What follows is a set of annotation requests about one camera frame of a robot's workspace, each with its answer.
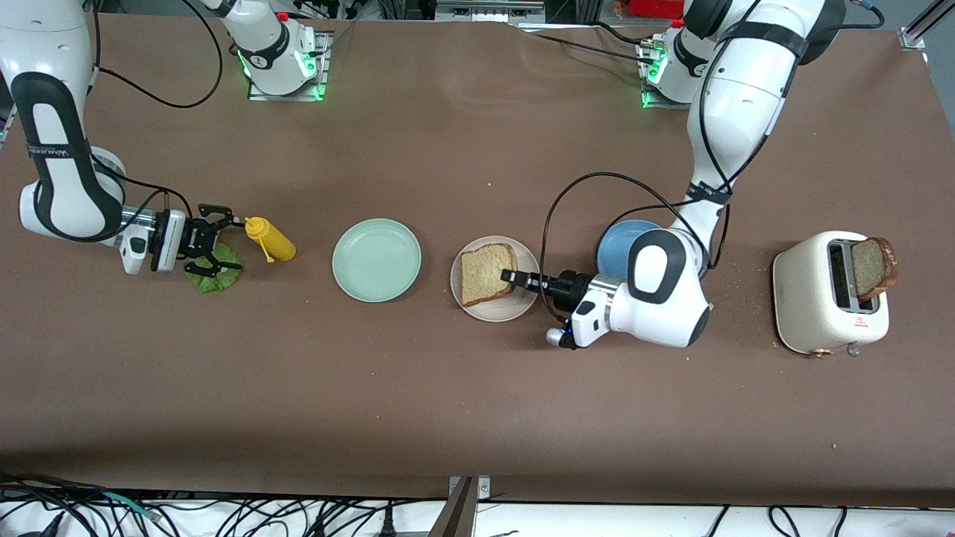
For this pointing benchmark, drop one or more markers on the grey metal equipment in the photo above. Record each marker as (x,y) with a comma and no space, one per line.
(489,11)

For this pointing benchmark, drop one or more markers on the beige plate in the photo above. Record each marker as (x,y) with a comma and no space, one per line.
(496,315)

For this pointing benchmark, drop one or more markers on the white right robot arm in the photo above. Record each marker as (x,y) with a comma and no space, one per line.
(30,37)

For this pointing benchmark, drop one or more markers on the brown bread slice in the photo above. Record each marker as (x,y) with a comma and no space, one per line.
(485,276)
(869,268)

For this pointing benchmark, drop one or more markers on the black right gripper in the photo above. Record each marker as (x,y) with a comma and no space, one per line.
(191,239)

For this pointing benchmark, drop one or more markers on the green lettuce leaf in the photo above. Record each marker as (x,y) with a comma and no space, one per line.
(216,283)

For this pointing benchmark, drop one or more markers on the aluminium frame profile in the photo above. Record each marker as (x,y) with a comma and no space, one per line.
(921,26)

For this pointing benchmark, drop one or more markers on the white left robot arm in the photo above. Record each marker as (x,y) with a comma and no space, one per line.
(739,97)

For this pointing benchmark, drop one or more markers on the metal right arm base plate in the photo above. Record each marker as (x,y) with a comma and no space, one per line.
(326,60)

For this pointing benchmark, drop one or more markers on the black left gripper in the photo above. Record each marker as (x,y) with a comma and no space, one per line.
(573,286)

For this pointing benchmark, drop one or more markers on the metal table bracket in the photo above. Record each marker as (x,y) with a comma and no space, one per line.
(464,514)

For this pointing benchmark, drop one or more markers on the white toaster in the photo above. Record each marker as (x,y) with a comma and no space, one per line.
(802,298)

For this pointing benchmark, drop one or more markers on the yellow mustard squeeze bottle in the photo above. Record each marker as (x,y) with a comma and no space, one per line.
(276,245)

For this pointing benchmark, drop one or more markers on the red box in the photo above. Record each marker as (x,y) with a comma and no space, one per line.
(656,7)

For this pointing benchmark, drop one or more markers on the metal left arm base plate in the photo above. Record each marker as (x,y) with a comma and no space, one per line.
(664,106)

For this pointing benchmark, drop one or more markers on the blue plate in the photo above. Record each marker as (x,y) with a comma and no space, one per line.
(615,253)

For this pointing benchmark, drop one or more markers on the mint green plate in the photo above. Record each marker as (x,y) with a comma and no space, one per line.
(377,261)

